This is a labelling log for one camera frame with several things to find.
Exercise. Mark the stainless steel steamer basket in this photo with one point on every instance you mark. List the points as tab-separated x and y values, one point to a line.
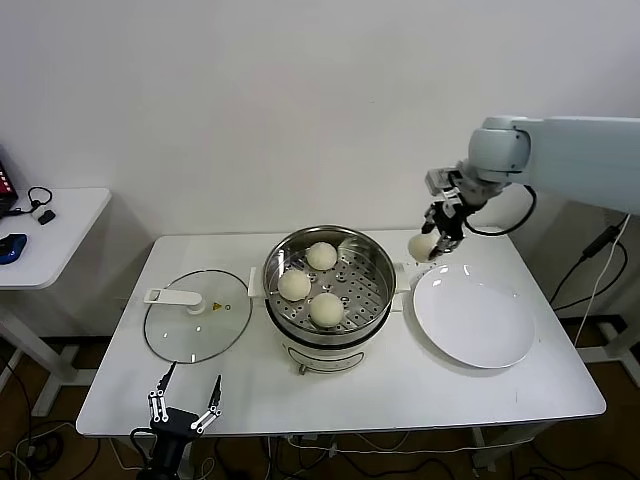
360	285

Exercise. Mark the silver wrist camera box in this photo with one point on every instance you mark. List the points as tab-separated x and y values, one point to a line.
437	180

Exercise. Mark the white electric cooker base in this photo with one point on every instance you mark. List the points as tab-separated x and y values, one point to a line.
325	352

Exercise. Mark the red black device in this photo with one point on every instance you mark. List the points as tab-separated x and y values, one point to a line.
5	180

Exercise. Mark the small black device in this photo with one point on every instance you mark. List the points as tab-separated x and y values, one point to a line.
46	218

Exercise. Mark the white round plate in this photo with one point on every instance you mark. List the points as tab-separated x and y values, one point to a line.
472	320

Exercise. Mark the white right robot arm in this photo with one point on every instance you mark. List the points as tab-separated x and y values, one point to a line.
565	155

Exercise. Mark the white side table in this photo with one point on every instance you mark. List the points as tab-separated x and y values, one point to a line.
65	235

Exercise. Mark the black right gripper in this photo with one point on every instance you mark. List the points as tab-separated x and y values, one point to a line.
455	215

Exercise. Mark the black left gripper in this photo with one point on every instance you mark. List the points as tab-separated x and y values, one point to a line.
172	430

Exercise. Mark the blue computer mouse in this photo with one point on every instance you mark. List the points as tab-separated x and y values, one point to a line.
12	247

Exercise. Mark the white steamed baozi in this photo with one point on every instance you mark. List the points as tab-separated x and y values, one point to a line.
326	310
295	286
321	256
421	248

